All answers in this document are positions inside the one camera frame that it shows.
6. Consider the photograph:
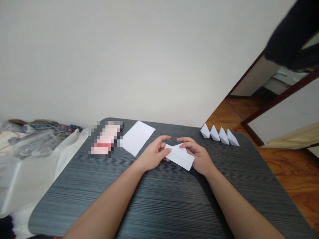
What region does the dark brown door frame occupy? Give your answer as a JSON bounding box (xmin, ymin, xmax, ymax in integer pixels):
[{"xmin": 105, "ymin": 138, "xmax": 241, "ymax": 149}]
[{"xmin": 225, "ymin": 46, "xmax": 319, "ymax": 147}]

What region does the clear plastic bag of clothes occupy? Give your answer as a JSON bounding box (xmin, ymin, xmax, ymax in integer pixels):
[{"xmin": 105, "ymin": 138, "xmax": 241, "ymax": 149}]
[{"xmin": 0, "ymin": 119, "xmax": 83, "ymax": 161}]

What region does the folded white paper triangle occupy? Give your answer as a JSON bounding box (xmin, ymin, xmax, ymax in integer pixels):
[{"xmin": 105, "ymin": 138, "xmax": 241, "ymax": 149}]
[
  {"xmin": 210, "ymin": 125, "xmax": 221, "ymax": 142},
  {"xmin": 200, "ymin": 123, "xmax": 211, "ymax": 139},
  {"xmin": 218, "ymin": 127, "xmax": 230, "ymax": 145},
  {"xmin": 226, "ymin": 128, "xmax": 240, "ymax": 147}
]

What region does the white plastic bag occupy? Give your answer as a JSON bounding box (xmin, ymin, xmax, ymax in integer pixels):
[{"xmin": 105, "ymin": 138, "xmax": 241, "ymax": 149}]
[{"xmin": 0, "ymin": 127, "xmax": 89, "ymax": 234}]

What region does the cream wooden door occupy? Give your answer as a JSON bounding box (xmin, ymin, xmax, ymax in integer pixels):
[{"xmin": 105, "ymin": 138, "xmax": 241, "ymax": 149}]
[{"xmin": 266, "ymin": 121, "xmax": 319, "ymax": 150}]

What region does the person's right hand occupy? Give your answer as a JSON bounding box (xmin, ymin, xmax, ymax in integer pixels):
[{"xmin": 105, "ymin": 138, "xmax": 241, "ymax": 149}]
[{"xmin": 176, "ymin": 137, "xmax": 215, "ymax": 176}]

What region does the person's left hand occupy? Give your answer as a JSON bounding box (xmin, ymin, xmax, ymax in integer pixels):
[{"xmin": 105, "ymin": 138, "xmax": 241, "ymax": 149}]
[{"xmin": 136, "ymin": 135, "xmax": 172, "ymax": 173}]

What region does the hanging dark garment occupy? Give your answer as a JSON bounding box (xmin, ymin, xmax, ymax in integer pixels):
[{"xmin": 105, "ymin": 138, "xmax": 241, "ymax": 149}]
[{"xmin": 264, "ymin": 0, "xmax": 319, "ymax": 72}]

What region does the flat white paper sheet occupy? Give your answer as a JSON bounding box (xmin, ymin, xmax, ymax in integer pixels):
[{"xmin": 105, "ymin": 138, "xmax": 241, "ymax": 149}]
[{"xmin": 122, "ymin": 120, "xmax": 157, "ymax": 157}]

